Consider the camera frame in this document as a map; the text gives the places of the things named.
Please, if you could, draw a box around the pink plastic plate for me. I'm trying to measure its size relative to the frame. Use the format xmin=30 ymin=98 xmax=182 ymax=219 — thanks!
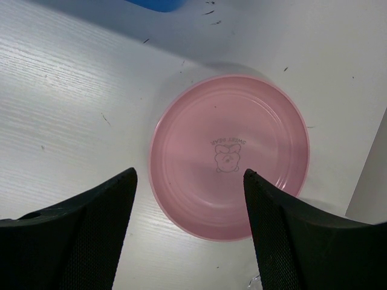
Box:
xmin=148 ymin=74 xmax=310 ymax=242

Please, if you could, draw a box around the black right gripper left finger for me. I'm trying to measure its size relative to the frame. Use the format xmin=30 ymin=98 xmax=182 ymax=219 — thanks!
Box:
xmin=1 ymin=168 xmax=138 ymax=289

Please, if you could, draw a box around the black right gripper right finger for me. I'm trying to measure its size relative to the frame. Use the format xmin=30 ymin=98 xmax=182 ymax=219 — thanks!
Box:
xmin=244 ymin=169 xmax=386 ymax=289

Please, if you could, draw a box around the blue plastic bin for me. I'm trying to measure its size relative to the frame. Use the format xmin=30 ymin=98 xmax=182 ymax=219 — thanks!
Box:
xmin=128 ymin=0 xmax=187 ymax=12

